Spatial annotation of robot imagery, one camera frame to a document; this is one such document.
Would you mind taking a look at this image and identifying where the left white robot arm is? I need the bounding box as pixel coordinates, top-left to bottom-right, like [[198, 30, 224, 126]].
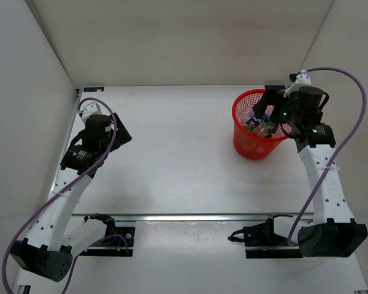
[[10, 113, 132, 282]]

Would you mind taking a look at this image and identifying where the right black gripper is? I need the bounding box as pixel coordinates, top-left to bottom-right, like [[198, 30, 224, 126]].
[[255, 88, 302, 127]]

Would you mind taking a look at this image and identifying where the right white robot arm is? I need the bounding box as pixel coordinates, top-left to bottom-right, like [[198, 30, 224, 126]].
[[229, 86, 368, 258]]

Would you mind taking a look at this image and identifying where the blue label clear bottle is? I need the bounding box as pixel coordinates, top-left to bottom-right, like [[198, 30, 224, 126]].
[[243, 115, 269, 137]]

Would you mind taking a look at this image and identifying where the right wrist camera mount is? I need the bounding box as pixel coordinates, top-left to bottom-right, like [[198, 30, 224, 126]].
[[283, 70, 312, 97]]

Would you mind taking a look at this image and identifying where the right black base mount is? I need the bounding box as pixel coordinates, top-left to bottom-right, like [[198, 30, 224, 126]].
[[243, 223, 303, 259]]

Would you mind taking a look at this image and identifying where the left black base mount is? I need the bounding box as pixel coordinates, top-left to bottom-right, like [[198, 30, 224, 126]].
[[80, 227, 136, 257]]

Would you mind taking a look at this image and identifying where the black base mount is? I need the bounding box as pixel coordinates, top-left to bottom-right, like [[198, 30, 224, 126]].
[[243, 223, 303, 259], [80, 227, 136, 257]]

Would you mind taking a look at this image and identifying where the red mesh plastic bin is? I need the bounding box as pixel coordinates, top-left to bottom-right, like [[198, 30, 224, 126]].
[[231, 89, 288, 160]]

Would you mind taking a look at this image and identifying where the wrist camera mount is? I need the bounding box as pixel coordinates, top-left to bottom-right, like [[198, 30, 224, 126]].
[[283, 70, 312, 97], [77, 102, 102, 124]]

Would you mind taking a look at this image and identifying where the small black cap bottle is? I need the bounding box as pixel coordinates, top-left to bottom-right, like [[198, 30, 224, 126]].
[[238, 107, 255, 123]]

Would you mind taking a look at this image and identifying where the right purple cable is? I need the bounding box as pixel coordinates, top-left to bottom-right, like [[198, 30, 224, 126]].
[[287, 67, 367, 247]]

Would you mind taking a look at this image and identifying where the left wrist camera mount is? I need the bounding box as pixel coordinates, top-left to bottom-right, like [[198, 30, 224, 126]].
[[77, 102, 102, 124]]

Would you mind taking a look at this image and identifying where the left table label sticker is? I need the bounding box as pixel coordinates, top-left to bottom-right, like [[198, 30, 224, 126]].
[[83, 86, 104, 92]]

